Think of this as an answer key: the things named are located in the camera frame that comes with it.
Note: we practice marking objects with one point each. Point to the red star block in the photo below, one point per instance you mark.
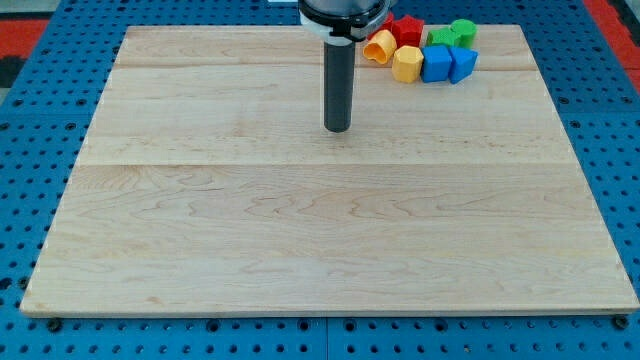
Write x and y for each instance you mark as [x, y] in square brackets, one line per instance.
[407, 31]

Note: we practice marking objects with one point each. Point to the yellow hexagon block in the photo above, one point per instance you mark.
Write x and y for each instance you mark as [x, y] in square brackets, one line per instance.
[407, 64]

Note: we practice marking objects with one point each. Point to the blue cube block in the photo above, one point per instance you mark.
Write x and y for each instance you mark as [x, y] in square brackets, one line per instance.
[436, 65]

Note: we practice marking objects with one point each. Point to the wooden board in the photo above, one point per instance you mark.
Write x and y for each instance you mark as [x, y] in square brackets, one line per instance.
[207, 186]

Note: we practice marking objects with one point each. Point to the green cylinder block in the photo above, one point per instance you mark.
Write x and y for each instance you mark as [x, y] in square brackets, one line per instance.
[465, 32]

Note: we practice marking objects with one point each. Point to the green cube block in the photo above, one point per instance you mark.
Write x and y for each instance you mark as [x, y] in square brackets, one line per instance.
[443, 37]

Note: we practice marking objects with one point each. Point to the yellow heart block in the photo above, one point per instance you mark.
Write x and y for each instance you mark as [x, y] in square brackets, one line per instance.
[381, 47]

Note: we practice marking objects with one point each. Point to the blue triangle block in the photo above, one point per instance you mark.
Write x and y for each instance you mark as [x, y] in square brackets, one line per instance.
[463, 63]

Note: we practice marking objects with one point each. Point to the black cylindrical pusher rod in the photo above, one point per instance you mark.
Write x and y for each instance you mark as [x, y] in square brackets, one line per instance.
[339, 62]

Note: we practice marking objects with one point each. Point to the red block behind arm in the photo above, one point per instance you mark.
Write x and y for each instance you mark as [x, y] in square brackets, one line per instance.
[386, 25]

